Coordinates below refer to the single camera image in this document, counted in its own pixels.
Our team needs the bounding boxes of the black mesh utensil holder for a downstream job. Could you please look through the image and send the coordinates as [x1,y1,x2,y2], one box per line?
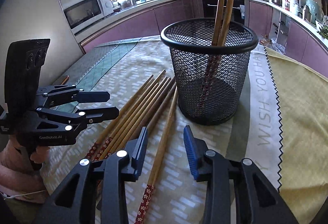
[160,18,259,126]

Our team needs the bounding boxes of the pink sleeve forearm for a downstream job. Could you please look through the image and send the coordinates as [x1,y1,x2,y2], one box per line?
[1,165,49,203]

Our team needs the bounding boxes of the left human hand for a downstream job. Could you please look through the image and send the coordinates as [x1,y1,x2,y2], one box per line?
[0,133,51,189]

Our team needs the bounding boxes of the wooden chopstick on cloth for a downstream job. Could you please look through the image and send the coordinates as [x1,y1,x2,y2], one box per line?
[85,74,153,160]
[85,69,166,161]
[134,87,178,224]
[101,77,171,158]
[121,77,175,147]
[94,76,170,161]

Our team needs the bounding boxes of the patterned beige green tablecloth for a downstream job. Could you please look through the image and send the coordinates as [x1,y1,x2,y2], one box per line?
[38,35,252,224]

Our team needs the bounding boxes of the white microwave oven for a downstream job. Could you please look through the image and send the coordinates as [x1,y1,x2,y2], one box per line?
[62,0,114,34]

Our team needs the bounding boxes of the yellow cloth with text border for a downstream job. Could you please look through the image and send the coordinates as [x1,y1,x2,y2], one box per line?
[245,45,327,223]

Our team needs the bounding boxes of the green leafy vegetables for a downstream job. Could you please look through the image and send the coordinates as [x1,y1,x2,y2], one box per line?
[319,26,328,40]

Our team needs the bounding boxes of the mint green appliance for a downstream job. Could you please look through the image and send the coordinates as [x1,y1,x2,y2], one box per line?
[306,0,323,25]

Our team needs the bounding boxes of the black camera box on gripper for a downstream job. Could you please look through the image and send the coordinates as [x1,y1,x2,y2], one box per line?
[5,38,51,114]

